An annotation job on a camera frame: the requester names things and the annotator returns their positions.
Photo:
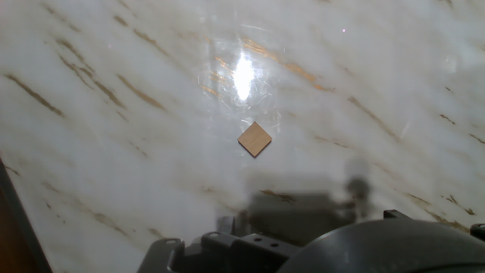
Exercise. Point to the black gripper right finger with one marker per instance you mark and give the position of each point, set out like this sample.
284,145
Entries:
395,215

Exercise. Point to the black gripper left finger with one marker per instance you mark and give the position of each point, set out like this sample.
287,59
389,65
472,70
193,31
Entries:
227,252

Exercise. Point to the small wooden cube block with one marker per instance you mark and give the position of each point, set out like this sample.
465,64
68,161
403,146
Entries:
254,139

